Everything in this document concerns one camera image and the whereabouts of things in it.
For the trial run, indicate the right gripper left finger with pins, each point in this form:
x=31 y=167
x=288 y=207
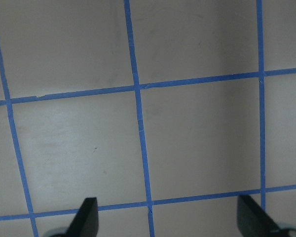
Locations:
x=86 y=221

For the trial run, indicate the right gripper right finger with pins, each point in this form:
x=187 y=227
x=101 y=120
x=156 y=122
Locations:
x=252 y=220

